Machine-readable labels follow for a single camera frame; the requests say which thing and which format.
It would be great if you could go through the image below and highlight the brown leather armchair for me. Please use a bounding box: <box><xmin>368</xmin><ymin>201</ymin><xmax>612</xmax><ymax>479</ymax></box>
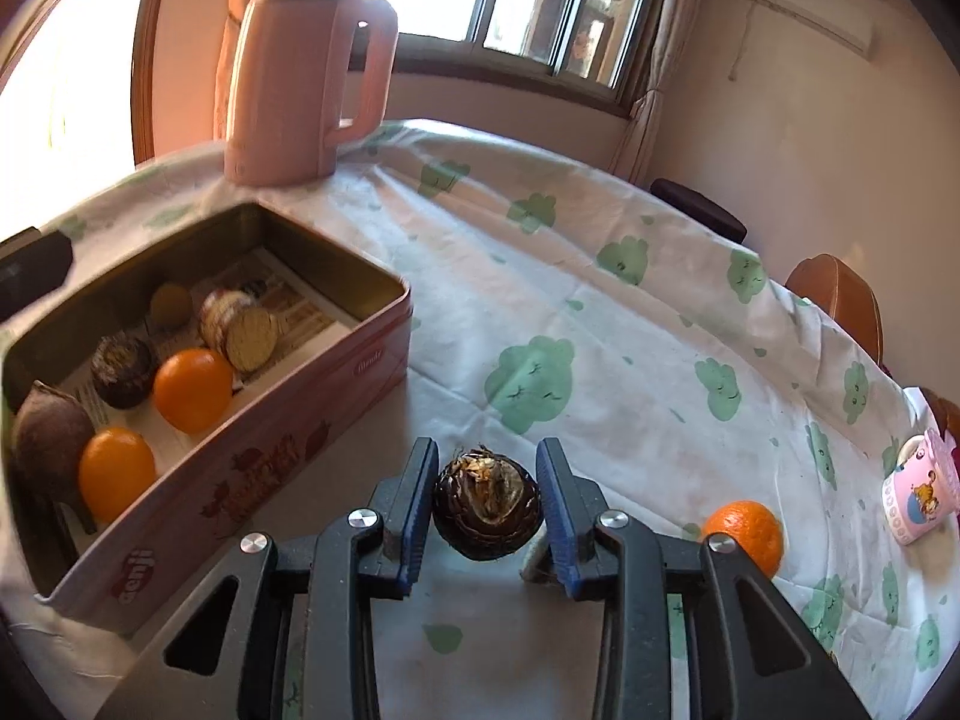
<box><xmin>786</xmin><ymin>254</ymin><xmax>884</xmax><ymax>364</ymax></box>

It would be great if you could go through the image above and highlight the pink rectangular tin box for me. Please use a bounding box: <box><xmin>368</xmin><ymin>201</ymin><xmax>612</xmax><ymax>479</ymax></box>
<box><xmin>2</xmin><ymin>203</ymin><xmax>412</xmax><ymax>634</ymax></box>

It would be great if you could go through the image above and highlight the brown leather sofa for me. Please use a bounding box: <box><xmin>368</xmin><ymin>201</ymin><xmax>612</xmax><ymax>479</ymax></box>
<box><xmin>921</xmin><ymin>387</ymin><xmax>960</xmax><ymax>442</ymax></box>

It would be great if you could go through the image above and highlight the smooth orange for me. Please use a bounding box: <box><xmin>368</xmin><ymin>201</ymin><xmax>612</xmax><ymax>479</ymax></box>
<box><xmin>153</xmin><ymin>348</ymin><xmax>233</xmax><ymax>436</ymax></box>

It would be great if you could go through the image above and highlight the pink cartoon cup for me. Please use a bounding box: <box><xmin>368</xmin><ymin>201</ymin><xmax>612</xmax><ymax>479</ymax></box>
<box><xmin>882</xmin><ymin>429</ymin><xmax>958</xmax><ymax>546</ymax></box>

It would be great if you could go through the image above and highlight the greenish-brown round fruit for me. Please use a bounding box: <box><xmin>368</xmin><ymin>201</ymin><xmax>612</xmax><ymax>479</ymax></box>
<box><xmin>148</xmin><ymin>283</ymin><xmax>194</xmax><ymax>332</ymax></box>

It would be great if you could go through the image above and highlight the pale right curtain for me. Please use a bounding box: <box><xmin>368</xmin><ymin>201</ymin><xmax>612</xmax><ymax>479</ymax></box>
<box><xmin>612</xmin><ymin>0</ymin><xmax>701</xmax><ymax>185</ymax></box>

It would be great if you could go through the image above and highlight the black round stool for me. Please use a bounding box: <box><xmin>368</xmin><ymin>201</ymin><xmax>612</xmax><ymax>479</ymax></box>
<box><xmin>649</xmin><ymin>177</ymin><xmax>747</xmax><ymax>244</ymax></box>

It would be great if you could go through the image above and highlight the small orange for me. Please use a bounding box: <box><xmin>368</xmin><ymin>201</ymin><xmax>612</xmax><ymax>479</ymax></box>
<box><xmin>78</xmin><ymin>427</ymin><xmax>158</xmax><ymax>525</ymax></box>

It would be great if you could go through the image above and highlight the window with frame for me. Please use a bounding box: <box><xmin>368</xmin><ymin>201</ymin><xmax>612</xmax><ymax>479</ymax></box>
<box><xmin>386</xmin><ymin>0</ymin><xmax>662</xmax><ymax>114</ymax></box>

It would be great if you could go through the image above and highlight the bumpy orange mandarin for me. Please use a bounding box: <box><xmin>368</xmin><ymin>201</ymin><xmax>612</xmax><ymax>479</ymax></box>
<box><xmin>701</xmin><ymin>500</ymin><xmax>784</xmax><ymax>578</ymax></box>

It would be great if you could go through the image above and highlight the white wall air conditioner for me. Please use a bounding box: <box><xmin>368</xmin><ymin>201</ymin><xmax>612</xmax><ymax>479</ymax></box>
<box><xmin>758</xmin><ymin>0</ymin><xmax>874</xmax><ymax>59</ymax></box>

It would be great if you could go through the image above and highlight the printed paper sheet in tin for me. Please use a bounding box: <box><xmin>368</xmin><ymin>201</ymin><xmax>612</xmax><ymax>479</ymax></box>
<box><xmin>55</xmin><ymin>244</ymin><xmax>362</xmax><ymax>533</ymax></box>

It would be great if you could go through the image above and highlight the pink electric kettle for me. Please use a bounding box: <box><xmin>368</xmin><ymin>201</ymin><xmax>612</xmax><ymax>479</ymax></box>
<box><xmin>224</xmin><ymin>0</ymin><xmax>398</xmax><ymax>187</ymax></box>

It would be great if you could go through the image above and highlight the brown round passion fruit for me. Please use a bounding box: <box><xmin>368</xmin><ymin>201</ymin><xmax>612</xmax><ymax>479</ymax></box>
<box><xmin>11</xmin><ymin>380</ymin><xmax>94</xmax><ymax>502</ymax></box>

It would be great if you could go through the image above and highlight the white green cloud tablecloth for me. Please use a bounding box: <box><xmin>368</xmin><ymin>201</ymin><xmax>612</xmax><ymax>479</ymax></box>
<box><xmin>2</xmin><ymin>122</ymin><xmax>958</xmax><ymax>718</ymax></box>

